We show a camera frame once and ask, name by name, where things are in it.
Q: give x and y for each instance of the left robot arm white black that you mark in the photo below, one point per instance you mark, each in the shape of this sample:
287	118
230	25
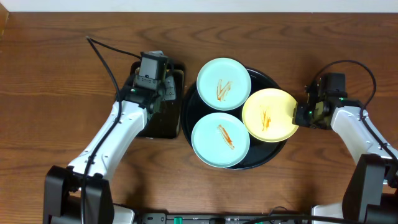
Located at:
80	193

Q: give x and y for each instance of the light blue plate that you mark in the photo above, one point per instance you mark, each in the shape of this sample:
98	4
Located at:
220	140
223	84

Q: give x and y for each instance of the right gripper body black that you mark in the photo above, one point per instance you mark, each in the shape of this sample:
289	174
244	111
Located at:
306	116

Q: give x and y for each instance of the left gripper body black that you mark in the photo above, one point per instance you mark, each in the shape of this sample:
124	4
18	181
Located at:
170	88

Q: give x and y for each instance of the yellow plate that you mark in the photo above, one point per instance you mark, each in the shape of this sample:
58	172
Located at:
268	115

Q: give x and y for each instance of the upper light blue plate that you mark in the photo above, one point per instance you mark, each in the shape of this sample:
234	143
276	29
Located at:
223	84

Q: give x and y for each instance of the lower light blue plate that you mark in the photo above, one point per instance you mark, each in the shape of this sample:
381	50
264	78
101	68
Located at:
220	140

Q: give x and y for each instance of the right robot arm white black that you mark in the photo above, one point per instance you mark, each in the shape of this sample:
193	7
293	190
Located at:
376	160

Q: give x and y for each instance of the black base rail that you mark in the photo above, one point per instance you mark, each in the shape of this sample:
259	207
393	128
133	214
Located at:
163	218

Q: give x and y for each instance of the black rectangular water tray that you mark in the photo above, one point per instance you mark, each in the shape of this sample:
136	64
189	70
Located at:
136	102

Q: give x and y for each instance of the round black serving tray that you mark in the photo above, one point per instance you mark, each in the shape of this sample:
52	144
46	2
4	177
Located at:
193	109

